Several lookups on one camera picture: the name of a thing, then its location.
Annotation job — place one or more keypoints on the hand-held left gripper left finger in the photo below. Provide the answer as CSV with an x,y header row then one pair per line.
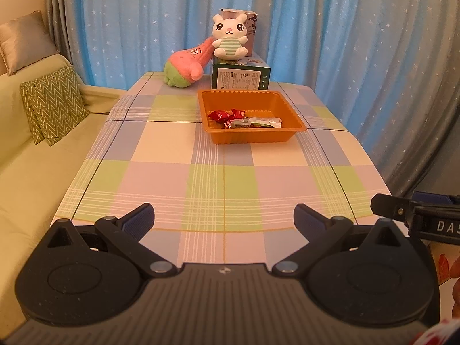
x,y
140,221

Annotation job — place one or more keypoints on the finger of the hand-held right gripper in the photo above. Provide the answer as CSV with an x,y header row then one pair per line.
x,y
390,206
436,199

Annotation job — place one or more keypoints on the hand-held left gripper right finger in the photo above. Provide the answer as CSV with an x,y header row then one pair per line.
x,y
309,221

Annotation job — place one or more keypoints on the orange plastic tray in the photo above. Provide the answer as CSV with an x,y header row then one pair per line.
x,y
251,137

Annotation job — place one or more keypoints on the silver snack packet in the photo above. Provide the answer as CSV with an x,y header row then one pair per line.
x,y
267,122

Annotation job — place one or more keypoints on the dark grey snack packet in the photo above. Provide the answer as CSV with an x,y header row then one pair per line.
x,y
240,124

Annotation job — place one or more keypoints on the person's right hand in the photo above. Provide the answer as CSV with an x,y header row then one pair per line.
x,y
456,287

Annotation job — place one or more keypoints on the beige printed board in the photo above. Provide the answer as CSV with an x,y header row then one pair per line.
x,y
435,262

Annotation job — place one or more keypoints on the grey curtain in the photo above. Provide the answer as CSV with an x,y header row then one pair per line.
x,y
64,14
424,151

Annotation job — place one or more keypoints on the light green sofa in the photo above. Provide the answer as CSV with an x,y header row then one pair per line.
x,y
36,187

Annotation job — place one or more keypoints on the red white patterned clothing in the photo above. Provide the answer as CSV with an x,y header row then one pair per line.
x,y
442,337

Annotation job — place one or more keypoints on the green chevron cushion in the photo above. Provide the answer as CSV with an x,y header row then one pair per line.
x,y
54,100
51,142

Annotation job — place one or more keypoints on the green cardboard box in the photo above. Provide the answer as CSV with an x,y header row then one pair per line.
x,y
237,79

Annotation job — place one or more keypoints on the pink star plush toy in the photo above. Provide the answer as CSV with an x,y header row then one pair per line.
x,y
183,63

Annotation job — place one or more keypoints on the blue star curtain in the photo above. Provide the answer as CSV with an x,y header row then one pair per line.
x,y
341,36

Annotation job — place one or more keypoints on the white bunny plush toy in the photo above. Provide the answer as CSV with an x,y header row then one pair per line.
x,y
230,46

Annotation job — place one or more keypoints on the grey printed box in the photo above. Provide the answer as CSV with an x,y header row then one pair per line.
x,y
252,32

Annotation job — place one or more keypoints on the grey satin cushion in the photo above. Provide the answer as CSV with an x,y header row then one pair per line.
x,y
25,43

